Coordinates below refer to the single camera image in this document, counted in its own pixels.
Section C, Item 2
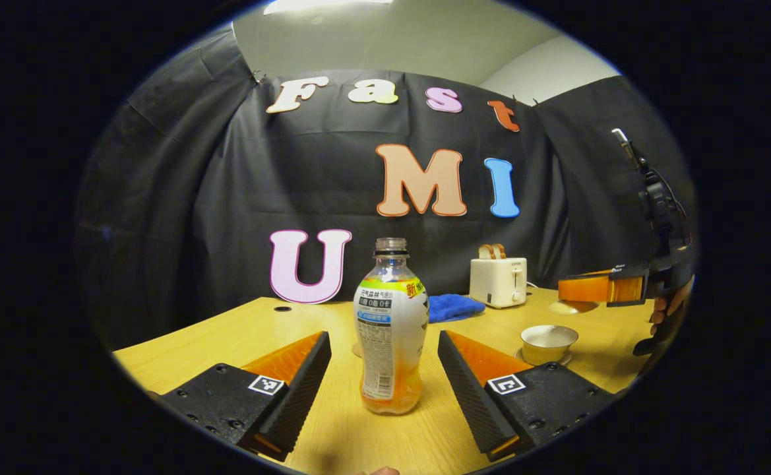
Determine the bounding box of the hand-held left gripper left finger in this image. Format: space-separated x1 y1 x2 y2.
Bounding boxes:
154 331 332 462

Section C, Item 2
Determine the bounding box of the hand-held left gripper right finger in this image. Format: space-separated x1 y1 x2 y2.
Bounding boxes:
438 330 617 462

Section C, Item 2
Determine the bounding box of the cream teacup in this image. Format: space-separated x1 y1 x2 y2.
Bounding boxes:
520 324 579 365

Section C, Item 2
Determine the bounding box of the clear water bottle orange drink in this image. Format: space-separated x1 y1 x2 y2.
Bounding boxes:
354 237 429 415

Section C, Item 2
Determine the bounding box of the white toaster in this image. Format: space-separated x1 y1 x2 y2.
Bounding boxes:
469 257 528 309

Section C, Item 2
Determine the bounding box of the blue towel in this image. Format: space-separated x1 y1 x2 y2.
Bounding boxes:
428 294 486 324

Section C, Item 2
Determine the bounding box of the cream teacup lid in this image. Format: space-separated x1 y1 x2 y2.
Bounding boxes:
549 299 601 315

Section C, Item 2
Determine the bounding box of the ceiling light panel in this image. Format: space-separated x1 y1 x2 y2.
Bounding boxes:
264 0 392 15

